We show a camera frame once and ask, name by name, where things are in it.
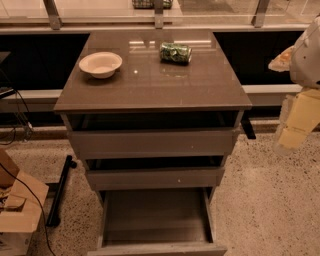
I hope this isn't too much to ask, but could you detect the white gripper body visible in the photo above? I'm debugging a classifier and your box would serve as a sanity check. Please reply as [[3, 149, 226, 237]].
[[290, 16, 320, 89]]

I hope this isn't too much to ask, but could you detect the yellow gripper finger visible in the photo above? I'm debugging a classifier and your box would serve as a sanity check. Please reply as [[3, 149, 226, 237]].
[[277, 89, 320, 150], [268, 46, 294, 72]]

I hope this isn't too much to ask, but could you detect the grey drawer cabinet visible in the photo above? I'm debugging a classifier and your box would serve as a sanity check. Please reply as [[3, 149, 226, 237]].
[[53, 30, 253, 201]]

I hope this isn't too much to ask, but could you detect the middle grey drawer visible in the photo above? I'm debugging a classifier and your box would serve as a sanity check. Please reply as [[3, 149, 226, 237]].
[[86, 168, 224, 191]]

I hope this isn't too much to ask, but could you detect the grey drawer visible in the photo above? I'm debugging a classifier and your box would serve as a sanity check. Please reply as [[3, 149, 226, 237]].
[[86, 168, 224, 191], [87, 188, 227, 256], [69, 129, 239, 160]]

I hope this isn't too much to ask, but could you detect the top grey drawer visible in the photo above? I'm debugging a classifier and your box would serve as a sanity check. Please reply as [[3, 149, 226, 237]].
[[69, 129, 239, 160]]

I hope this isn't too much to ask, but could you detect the bottom grey drawer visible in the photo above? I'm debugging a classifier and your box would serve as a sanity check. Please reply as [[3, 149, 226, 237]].
[[87, 188, 227, 256]]

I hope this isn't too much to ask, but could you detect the white bowl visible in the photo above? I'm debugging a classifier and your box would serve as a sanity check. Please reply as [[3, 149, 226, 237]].
[[79, 52, 122, 79]]

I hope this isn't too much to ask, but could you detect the metal window railing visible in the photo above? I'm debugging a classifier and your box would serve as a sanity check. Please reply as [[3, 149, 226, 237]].
[[0, 0, 320, 31]]

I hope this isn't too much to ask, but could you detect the black metal stand leg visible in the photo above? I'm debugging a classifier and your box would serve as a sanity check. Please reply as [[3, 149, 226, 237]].
[[46, 155, 77, 227]]

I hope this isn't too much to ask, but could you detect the cardboard box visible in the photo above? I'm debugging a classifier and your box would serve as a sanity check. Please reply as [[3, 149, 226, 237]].
[[0, 149, 48, 256]]

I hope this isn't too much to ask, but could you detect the black bracket behind cabinet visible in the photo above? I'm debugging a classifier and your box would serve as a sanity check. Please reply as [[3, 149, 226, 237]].
[[241, 111, 256, 140]]

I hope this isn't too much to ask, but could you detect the black cable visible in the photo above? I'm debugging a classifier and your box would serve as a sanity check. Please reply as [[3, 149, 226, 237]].
[[0, 162, 57, 256]]

